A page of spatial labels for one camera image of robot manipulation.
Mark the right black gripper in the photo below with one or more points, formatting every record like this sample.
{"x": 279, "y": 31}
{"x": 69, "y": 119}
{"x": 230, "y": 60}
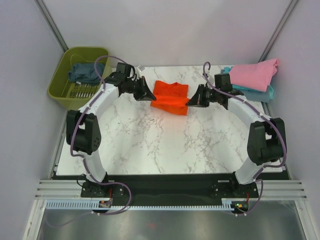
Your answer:
{"x": 198, "y": 100}

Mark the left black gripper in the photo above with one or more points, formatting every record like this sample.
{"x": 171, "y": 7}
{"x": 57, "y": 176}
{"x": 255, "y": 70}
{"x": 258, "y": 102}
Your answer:
{"x": 144, "y": 93}

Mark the orange t shirt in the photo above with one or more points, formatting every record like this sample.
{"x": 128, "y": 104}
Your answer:
{"x": 171, "y": 98}

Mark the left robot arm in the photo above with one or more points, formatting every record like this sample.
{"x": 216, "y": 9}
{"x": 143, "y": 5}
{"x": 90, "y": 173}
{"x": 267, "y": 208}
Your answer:
{"x": 83, "y": 133}

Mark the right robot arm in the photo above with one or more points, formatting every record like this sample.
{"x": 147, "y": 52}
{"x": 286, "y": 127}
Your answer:
{"x": 266, "y": 142}

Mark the teal folded t shirt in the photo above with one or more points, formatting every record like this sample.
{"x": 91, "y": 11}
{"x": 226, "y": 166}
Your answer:
{"x": 269, "y": 91}

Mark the pink folded t shirt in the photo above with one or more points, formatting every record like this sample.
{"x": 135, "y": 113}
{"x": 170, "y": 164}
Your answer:
{"x": 257, "y": 76}

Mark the dark blue crumpled t shirt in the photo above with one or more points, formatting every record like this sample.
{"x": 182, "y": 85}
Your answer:
{"x": 83, "y": 73}

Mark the olive green plastic basket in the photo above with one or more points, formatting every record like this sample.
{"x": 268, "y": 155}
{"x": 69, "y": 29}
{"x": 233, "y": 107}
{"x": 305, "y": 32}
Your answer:
{"x": 72, "y": 96}

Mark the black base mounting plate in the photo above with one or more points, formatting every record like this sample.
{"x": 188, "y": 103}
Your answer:
{"x": 173, "y": 188}

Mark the light blue cable duct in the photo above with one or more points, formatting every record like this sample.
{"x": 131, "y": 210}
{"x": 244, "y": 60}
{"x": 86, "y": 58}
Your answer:
{"x": 115, "y": 204}

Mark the aluminium rail frame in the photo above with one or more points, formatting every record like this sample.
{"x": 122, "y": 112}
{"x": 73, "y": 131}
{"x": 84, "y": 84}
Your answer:
{"x": 280, "y": 212}

